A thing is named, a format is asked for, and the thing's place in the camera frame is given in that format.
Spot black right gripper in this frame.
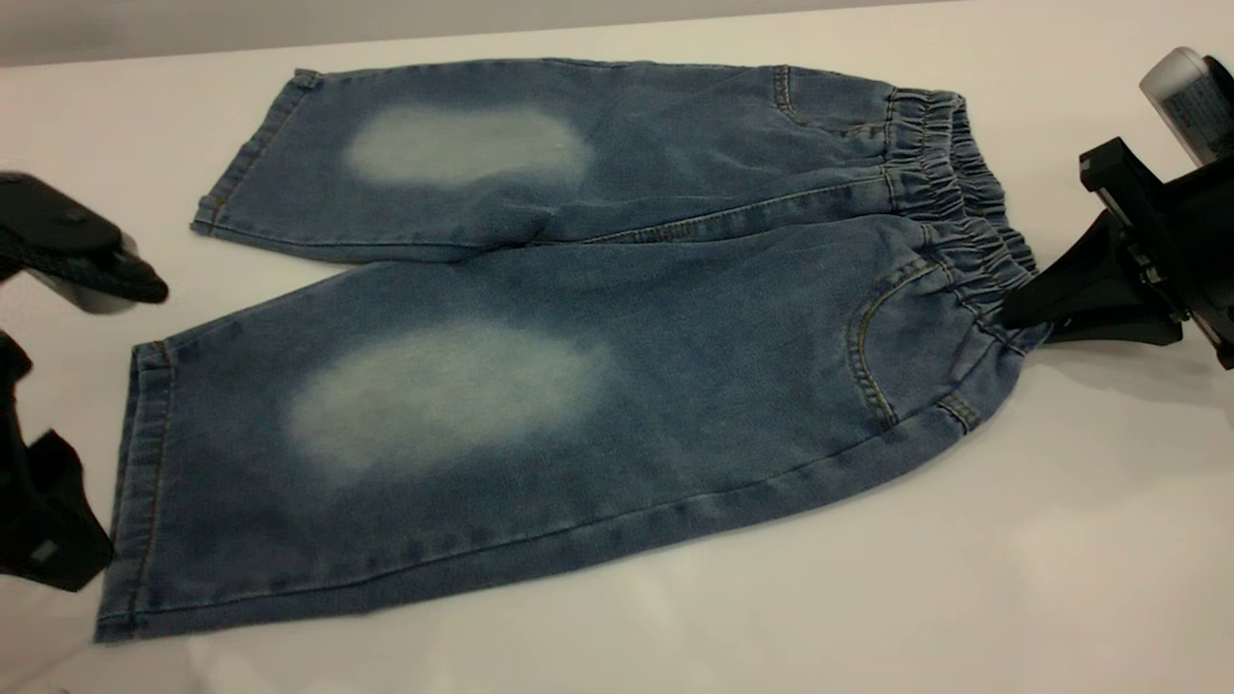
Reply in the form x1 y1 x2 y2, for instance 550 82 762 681
1003 136 1234 371

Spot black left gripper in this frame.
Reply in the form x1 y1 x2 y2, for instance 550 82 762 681
0 333 116 592

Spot blue denim pants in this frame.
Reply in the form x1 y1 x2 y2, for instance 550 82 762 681
94 58 1052 644

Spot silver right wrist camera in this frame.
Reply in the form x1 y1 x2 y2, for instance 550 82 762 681
1140 46 1234 167

